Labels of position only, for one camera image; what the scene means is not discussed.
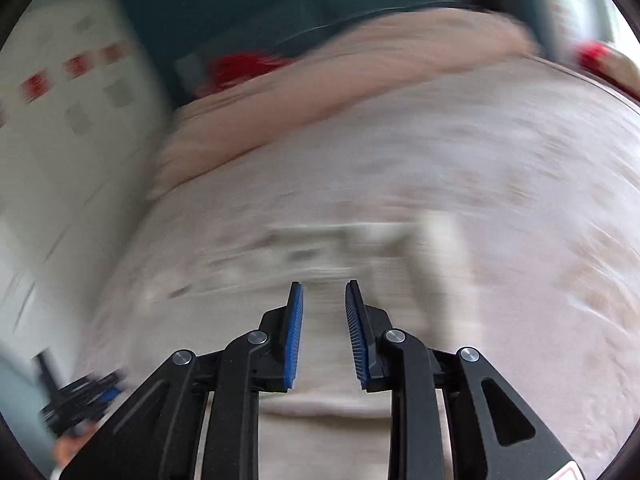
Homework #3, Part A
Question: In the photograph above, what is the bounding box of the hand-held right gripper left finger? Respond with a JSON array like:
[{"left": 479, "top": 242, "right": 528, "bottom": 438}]
[{"left": 60, "top": 281, "right": 305, "bottom": 480}]

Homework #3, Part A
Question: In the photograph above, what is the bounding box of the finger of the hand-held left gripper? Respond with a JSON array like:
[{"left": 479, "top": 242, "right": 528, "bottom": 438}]
[{"left": 92, "top": 382, "right": 123, "bottom": 406}]

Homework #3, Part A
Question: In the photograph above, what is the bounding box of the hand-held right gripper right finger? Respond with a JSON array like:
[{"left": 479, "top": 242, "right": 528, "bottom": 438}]
[{"left": 344, "top": 280, "right": 586, "bottom": 480}]

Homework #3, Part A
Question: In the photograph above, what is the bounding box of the cream knit garment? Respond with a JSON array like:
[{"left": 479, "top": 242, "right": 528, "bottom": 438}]
[{"left": 192, "top": 212, "right": 476, "bottom": 421}]

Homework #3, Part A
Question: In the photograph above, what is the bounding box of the person's left hand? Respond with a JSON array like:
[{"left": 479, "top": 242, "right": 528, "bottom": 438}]
[{"left": 54, "top": 420, "right": 98, "bottom": 467}]

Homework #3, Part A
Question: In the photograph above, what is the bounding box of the pink floral blanket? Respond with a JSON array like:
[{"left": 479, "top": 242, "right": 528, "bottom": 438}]
[{"left": 75, "top": 55, "right": 640, "bottom": 480}]

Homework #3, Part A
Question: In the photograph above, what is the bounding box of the white wardrobe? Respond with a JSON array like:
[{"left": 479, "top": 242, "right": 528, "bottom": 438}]
[{"left": 0, "top": 0, "right": 171, "bottom": 401}]

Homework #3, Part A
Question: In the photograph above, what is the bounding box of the pink rolled quilt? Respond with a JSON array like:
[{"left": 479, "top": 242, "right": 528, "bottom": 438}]
[{"left": 150, "top": 7, "right": 541, "bottom": 201}]

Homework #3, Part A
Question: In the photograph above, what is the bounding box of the red cloth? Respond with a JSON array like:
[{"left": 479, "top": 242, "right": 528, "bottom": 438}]
[
  {"left": 572, "top": 42, "right": 621, "bottom": 76},
  {"left": 200, "top": 52, "right": 296, "bottom": 93}
]

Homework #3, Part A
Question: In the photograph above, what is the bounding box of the teal headboard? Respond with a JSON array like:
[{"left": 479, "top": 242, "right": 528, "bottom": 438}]
[{"left": 107, "top": 0, "right": 501, "bottom": 106}]

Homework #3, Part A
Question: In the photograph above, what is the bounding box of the beige fluffy cushion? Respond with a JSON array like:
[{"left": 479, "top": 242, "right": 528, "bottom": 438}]
[{"left": 605, "top": 52, "right": 640, "bottom": 103}]

